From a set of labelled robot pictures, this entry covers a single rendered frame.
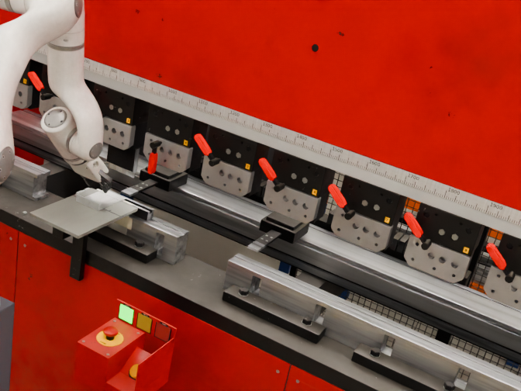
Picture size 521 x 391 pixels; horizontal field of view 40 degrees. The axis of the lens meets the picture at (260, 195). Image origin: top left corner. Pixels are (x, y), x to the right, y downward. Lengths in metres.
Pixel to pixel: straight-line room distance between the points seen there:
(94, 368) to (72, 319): 0.40
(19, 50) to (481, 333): 1.42
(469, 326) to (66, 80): 1.28
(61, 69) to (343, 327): 0.98
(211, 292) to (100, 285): 0.35
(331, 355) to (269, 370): 0.18
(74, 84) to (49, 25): 0.30
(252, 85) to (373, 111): 0.33
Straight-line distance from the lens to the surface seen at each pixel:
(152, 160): 2.05
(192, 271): 2.17
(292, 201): 1.89
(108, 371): 1.98
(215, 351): 2.07
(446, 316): 2.16
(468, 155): 1.71
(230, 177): 1.97
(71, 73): 1.87
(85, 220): 2.11
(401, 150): 1.75
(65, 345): 2.44
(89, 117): 1.88
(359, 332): 1.97
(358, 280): 2.21
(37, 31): 1.61
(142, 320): 2.03
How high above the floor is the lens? 1.97
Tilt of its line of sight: 23 degrees down
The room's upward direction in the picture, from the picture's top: 12 degrees clockwise
